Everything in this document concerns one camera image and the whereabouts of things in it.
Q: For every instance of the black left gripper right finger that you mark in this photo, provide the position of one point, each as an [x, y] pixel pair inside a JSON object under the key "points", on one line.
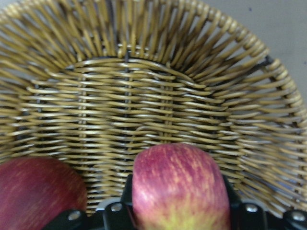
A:
{"points": [[244, 215]]}

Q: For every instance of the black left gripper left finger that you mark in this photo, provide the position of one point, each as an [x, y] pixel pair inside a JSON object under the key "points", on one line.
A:
{"points": [[119, 215]]}

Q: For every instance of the red yellow apple carried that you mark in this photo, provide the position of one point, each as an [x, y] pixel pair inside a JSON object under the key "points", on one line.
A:
{"points": [[177, 186]]}

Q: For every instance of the dark red apple in basket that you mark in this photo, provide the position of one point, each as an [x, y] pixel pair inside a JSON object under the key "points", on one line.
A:
{"points": [[33, 191]]}

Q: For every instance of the wicker basket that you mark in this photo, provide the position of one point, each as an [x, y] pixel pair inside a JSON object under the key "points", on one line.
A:
{"points": [[94, 82]]}

